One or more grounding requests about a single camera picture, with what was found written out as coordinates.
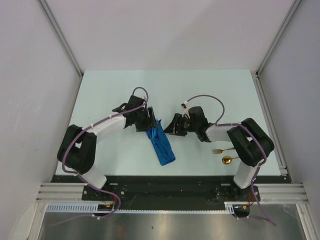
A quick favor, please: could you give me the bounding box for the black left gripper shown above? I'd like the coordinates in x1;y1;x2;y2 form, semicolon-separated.
134;106;158;132

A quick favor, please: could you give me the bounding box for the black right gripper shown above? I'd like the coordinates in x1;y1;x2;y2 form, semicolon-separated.
163;113;198;137

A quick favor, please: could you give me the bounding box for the blue cloth napkin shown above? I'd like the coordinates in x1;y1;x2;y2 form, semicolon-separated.
146;119;176;166

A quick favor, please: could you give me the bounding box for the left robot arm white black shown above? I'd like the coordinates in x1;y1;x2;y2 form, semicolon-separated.
57;95;158;200

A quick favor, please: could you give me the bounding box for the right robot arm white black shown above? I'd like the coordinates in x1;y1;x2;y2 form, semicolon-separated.
164;106;275;201

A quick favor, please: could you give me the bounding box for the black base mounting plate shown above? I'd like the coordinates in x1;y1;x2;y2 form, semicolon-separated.
52;175;291;211

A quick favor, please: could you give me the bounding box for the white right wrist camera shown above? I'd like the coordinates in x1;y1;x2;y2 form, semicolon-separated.
181;100;191;118

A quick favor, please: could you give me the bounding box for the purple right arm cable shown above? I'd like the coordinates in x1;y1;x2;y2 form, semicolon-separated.
181;94;277;227

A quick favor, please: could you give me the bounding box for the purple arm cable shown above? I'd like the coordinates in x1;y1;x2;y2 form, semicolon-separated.
47;86;150;226
181;94;277;227

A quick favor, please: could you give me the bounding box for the gold fork green handle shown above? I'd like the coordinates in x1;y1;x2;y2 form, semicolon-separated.
212;147;235;154

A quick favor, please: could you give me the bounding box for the gold spoon green handle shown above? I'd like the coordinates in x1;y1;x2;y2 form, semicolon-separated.
221;156;239;165

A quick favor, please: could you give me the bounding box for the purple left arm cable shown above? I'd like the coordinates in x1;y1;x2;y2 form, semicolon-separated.
47;86;150;226

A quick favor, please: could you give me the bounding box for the white slotted cable duct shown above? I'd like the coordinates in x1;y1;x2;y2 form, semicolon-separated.
46;202;235;214

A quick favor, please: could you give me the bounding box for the left aluminium corner post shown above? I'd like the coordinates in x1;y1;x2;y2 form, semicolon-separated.
36;0;84;78

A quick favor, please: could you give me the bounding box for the aluminium corner post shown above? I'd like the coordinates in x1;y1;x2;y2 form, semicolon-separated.
36;0;84;78
255;0;304;77

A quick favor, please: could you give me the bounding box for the aluminium front frame rail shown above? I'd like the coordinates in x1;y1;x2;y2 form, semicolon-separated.
36;183;309;204

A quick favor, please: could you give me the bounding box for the right aluminium corner post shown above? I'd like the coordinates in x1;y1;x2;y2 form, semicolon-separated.
255;0;304;77

